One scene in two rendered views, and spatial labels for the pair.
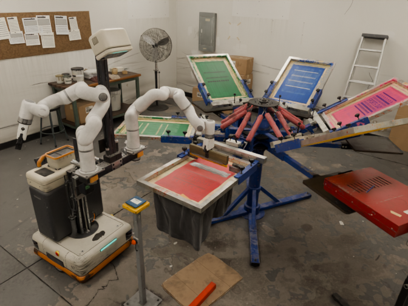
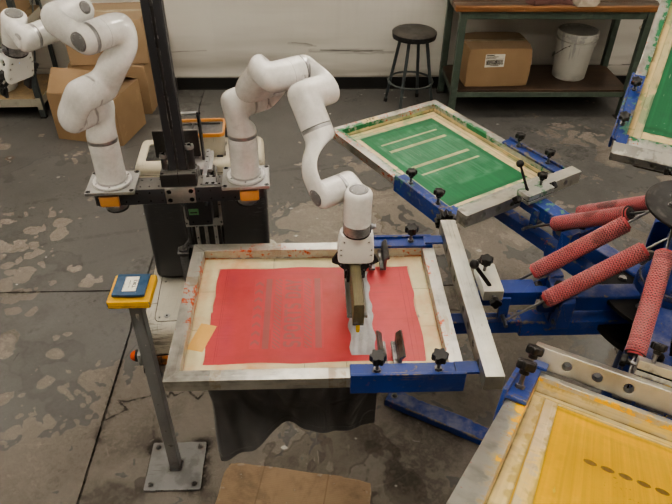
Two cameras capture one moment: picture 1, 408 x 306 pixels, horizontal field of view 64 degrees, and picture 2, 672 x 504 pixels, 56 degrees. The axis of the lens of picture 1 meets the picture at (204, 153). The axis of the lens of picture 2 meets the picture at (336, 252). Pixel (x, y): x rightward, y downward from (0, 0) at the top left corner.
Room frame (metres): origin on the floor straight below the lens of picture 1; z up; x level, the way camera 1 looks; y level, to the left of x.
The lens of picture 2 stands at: (1.44, -1.12, 2.26)
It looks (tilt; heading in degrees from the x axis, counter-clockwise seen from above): 38 degrees down; 53
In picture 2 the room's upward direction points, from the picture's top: 1 degrees clockwise
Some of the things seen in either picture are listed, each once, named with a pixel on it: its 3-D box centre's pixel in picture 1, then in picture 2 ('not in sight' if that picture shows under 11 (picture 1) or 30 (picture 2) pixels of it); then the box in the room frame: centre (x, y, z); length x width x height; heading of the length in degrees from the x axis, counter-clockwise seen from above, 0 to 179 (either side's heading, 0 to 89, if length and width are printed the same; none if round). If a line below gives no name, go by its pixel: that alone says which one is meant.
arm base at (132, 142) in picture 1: (132, 138); (244, 153); (2.30, 0.56, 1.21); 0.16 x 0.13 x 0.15; 59
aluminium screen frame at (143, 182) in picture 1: (200, 173); (314, 307); (2.21, 0.03, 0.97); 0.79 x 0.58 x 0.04; 146
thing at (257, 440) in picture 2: (216, 211); (297, 413); (2.05, -0.11, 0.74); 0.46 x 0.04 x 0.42; 146
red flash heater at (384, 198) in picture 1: (383, 198); not in sight; (1.81, -1.18, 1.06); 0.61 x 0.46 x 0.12; 26
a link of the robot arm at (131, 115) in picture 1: (132, 118); (242, 110); (2.30, 0.55, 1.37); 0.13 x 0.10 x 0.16; 2
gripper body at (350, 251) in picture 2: (209, 142); (355, 244); (2.31, -0.04, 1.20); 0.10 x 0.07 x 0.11; 146
